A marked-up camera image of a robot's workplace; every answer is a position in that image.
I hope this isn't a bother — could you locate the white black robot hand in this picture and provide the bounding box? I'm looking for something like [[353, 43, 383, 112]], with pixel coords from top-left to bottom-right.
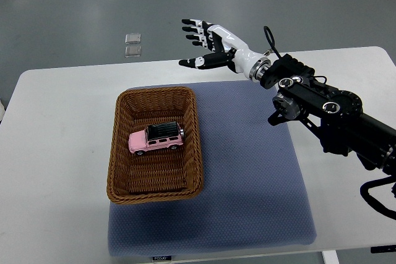
[[178, 19, 269, 82]]

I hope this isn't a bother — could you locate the pink toy car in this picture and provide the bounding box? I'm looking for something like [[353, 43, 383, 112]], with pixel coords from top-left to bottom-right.
[[128, 121, 185, 156]]

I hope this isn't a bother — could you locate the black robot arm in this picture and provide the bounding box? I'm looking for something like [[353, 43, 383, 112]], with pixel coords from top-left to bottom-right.
[[179, 19, 395, 177]]

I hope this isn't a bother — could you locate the brown wicker basket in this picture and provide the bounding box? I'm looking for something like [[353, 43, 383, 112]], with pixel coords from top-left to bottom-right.
[[106, 87, 204, 205]]

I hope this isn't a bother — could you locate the upper metal floor plate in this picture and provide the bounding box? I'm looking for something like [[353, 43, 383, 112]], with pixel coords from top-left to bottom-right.
[[125, 33, 141, 45]]

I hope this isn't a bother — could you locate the blue-grey cushion mat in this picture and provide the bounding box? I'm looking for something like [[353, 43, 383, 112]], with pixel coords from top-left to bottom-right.
[[108, 81, 316, 257]]

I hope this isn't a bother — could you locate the white table leg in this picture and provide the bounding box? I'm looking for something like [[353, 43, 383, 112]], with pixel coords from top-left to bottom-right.
[[322, 250, 340, 264]]

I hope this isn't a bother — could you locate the black cable loop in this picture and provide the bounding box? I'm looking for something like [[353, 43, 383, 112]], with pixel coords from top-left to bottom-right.
[[359, 176, 396, 219]]

